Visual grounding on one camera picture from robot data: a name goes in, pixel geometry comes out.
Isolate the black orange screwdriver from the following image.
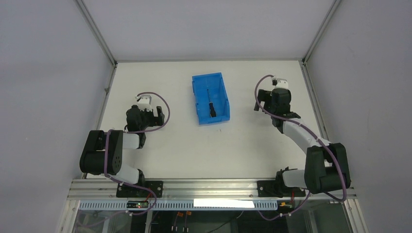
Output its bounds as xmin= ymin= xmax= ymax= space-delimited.
xmin=206 ymin=89 xmax=217 ymax=117

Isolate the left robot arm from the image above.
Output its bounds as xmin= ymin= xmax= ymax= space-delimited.
xmin=79 ymin=105 xmax=165 ymax=187

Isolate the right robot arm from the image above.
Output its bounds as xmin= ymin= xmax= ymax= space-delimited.
xmin=254 ymin=88 xmax=350 ymax=201

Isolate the blue plastic bin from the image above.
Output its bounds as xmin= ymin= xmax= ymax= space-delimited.
xmin=192 ymin=72 xmax=230 ymax=125

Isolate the small green circuit board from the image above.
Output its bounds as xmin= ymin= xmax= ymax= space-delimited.
xmin=126 ymin=201 xmax=149 ymax=209

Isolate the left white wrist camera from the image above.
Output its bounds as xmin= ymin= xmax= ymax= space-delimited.
xmin=136 ymin=94 xmax=153 ymax=112

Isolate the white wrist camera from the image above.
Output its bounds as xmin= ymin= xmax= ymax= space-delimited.
xmin=271 ymin=77 xmax=289 ymax=89
xmin=136 ymin=94 xmax=153 ymax=112

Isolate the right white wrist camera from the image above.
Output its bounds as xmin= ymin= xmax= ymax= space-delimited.
xmin=271 ymin=77 xmax=289 ymax=89

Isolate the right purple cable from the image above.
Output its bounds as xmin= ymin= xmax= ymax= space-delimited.
xmin=254 ymin=74 xmax=348 ymax=222

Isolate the purple cable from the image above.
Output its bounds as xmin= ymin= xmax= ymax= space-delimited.
xmin=254 ymin=74 xmax=348 ymax=222
xmin=103 ymin=92 xmax=171 ymax=216

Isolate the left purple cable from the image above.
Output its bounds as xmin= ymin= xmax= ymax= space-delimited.
xmin=103 ymin=92 xmax=171 ymax=216

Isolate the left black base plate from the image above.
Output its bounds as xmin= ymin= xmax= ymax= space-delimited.
xmin=116 ymin=180 xmax=164 ymax=198

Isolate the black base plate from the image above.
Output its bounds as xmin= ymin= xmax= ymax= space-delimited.
xmin=257 ymin=180 xmax=306 ymax=198
xmin=116 ymin=180 xmax=164 ymax=198

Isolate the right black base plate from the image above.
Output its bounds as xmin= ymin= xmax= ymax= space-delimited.
xmin=257 ymin=180 xmax=306 ymax=198

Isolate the aluminium front rail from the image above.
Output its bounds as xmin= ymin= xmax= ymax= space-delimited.
xmin=67 ymin=178 xmax=357 ymax=201

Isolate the white slotted cable duct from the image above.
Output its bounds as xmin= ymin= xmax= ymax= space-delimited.
xmin=79 ymin=199 xmax=278 ymax=211

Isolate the right aluminium frame post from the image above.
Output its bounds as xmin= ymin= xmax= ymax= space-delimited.
xmin=302 ymin=0 xmax=342 ymax=65

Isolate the aluminium frame post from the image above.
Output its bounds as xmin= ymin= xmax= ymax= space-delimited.
xmin=74 ymin=0 xmax=117 ymax=66
xmin=302 ymin=0 xmax=342 ymax=65

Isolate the left aluminium frame post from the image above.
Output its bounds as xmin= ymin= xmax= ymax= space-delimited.
xmin=74 ymin=0 xmax=117 ymax=66

